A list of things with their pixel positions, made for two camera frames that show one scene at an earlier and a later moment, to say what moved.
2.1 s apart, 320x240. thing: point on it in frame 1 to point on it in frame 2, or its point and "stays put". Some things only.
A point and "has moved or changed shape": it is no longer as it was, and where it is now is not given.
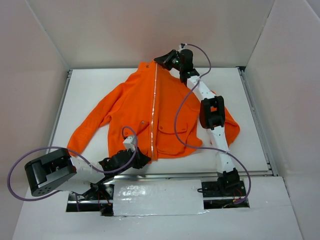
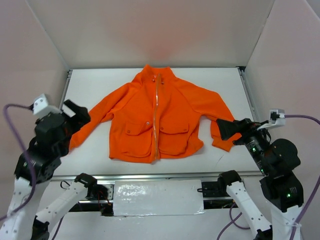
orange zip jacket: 154,107 has moved or changed shape
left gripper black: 139,159 to 75,116
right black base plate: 219,194 stays put
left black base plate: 99,198 stays put
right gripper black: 169,60 to 238,128
